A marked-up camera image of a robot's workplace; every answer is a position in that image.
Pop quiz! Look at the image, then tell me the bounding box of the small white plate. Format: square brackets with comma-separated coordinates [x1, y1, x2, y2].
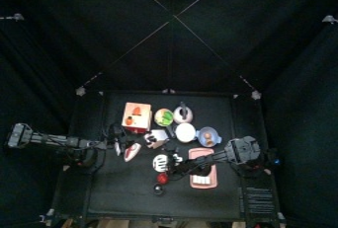
[153, 153, 171, 173]

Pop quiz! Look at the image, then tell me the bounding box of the pink toy kettle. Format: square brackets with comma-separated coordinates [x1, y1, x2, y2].
[173, 102, 196, 125]

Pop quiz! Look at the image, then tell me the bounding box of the blue bowl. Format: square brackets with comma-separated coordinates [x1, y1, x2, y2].
[196, 126, 224, 148]

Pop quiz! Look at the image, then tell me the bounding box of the black toy watch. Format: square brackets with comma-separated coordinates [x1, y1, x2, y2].
[169, 146, 184, 164]

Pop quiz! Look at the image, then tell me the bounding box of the green and yellow bowl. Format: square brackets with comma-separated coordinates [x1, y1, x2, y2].
[154, 108, 174, 127]

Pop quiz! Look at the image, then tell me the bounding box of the pink tray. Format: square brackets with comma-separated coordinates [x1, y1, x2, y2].
[188, 147, 220, 190]

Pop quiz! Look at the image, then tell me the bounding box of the small black cup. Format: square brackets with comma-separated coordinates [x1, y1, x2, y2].
[153, 183, 166, 196]

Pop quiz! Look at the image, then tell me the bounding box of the white text sticker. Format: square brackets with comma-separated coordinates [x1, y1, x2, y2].
[246, 187, 276, 216]

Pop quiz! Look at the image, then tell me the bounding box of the red toy tomato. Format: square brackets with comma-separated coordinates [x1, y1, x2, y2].
[157, 172, 170, 185]

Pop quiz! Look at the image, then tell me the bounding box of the black toy pan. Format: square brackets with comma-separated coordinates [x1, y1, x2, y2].
[193, 167, 214, 177]

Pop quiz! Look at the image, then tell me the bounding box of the white toy block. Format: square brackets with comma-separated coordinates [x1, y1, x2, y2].
[192, 176, 213, 186]

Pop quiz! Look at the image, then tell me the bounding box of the thin diagonal cord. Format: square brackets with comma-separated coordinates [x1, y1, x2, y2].
[81, 0, 234, 90]
[123, 0, 258, 93]

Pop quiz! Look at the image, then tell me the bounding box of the white bowl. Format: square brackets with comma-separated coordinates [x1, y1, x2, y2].
[174, 122, 198, 143]

